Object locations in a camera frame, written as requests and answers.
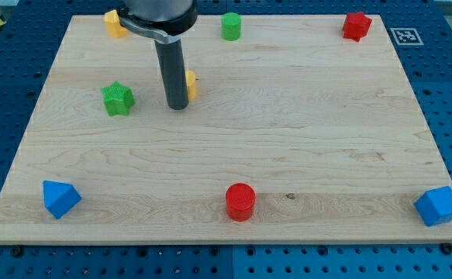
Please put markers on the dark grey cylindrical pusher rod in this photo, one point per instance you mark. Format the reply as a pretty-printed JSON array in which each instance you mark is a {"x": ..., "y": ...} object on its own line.
[{"x": 172, "y": 70}]

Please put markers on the green star block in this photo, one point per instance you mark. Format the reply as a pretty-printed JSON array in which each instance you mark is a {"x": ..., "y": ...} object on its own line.
[{"x": 117, "y": 98}]

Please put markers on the red star block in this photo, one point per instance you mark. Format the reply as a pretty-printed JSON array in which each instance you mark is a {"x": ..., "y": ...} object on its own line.
[{"x": 356, "y": 26}]

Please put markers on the yellow block behind rod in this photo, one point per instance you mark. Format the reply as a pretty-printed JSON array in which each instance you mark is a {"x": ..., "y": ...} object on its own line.
[{"x": 191, "y": 85}]

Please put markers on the yellow block top left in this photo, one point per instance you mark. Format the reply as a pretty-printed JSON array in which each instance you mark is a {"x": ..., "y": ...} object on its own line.
[{"x": 113, "y": 26}]

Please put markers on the green cylinder block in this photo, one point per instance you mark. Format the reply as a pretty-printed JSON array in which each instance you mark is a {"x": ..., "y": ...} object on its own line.
[{"x": 231, "y": 25}]

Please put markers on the light wooden board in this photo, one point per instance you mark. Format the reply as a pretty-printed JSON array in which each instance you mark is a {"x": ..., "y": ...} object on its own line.
[{"x": 327, "y": 131}]

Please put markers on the red cylinder block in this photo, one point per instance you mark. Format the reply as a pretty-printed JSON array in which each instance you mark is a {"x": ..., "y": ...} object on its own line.
[{"x": 240, "y": 202}]

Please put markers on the blue triangular prism block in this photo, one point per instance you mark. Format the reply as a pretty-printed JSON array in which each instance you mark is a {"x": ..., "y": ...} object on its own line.
[{"x": 59, "y": 198}]

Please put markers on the black white fiducial marker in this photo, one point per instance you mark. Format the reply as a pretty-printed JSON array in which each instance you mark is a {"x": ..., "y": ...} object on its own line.
[{"x": 406, "y": 36}]

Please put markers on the blue cube block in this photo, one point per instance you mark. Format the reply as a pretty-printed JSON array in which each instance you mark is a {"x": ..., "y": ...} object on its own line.
[{"x": 435, "y": 206}]

